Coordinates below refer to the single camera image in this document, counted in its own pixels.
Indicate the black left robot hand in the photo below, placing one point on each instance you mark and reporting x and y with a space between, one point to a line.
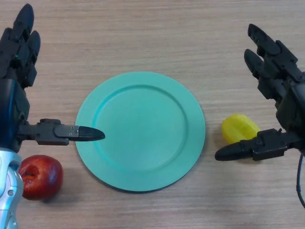
14 102

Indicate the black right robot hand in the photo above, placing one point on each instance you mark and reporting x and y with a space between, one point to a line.
290 105

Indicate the yellow starfruit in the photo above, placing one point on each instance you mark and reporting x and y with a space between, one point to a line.
238 127

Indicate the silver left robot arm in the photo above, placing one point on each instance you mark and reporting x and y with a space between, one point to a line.
9 190

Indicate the green round plate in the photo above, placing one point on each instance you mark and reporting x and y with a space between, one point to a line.
143 133

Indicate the red apple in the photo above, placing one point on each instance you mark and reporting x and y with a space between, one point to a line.
45 179

